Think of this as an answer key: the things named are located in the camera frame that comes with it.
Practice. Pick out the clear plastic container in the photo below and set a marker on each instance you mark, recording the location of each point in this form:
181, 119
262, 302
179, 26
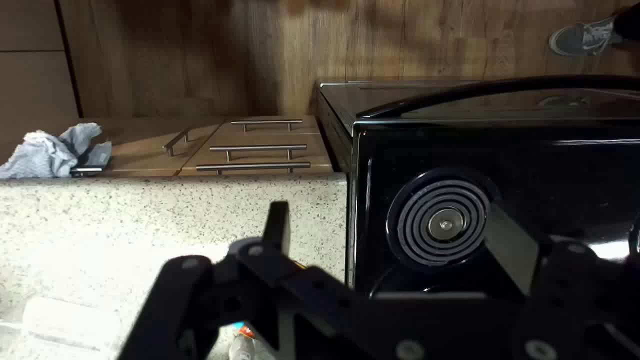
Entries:
73, 327

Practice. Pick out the dark trouser leg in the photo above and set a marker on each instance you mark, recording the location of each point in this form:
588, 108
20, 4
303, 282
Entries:
630, 20

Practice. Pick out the black electric stove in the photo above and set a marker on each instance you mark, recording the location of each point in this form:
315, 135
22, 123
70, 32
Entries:
566, 180

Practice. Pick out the black coil burner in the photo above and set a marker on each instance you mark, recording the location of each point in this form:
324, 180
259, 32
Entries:
427, 200

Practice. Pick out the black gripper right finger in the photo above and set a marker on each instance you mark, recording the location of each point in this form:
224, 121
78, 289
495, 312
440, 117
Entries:
573, 301

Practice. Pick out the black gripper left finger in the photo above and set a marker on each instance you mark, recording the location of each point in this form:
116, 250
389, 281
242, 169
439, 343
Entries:
181, 301

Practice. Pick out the grey sneaker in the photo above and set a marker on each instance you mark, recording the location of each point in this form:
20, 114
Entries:
580, 38

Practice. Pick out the orange snack packet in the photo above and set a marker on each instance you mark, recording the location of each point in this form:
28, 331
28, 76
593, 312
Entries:
245, 331

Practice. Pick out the grey cloth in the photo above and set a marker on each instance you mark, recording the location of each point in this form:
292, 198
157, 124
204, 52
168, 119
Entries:
47, 155

